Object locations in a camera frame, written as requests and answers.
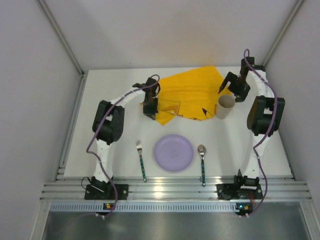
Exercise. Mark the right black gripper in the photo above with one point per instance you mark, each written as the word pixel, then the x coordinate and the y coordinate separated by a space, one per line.
pixel 235 81

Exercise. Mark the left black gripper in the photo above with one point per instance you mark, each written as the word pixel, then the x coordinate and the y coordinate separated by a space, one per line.
pixel 150 106

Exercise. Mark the beige paper cup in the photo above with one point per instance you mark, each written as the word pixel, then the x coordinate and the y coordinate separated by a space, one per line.
pixel 225 104

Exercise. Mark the yellow cloth placemat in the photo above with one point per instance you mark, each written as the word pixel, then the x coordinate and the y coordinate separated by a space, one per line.
pixel 191 94

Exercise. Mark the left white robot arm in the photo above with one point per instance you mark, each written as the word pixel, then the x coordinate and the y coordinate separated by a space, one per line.
pixel 108 127

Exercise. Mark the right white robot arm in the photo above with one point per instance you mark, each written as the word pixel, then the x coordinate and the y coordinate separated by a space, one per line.
pixel 264 118

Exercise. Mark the purple plastic plate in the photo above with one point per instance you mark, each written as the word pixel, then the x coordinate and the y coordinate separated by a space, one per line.
pixel 173 153

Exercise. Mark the fork with green handle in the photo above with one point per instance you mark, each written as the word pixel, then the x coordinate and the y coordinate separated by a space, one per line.
pixel 139 150

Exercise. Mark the spoon with green handle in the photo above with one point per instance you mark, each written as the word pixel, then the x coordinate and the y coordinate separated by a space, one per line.
pixel 202 151

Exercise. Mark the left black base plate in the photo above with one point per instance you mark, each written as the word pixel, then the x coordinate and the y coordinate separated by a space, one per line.
pixel 120 191

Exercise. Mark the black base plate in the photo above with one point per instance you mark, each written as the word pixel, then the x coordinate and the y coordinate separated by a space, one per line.
pixel 120 191
pixel 229 191

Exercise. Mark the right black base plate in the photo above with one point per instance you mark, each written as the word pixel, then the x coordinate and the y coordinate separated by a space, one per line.
pixel 229 191

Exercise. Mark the right aluminium frame post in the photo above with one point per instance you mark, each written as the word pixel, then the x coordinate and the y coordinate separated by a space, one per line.
pixel 283 25

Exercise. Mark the aluminium frame post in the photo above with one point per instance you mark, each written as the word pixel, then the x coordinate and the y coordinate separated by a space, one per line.
pixel 60 35
pixel 283 25

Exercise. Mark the left aluminium frame post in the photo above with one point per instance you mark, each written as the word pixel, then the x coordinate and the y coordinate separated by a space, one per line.
pixel 60 35

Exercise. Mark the aluminium front rail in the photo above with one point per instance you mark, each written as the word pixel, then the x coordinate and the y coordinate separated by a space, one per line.
pixel 177 188

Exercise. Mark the perforated cable duct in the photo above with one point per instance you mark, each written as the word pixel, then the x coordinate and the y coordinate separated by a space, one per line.
pixel 148 207

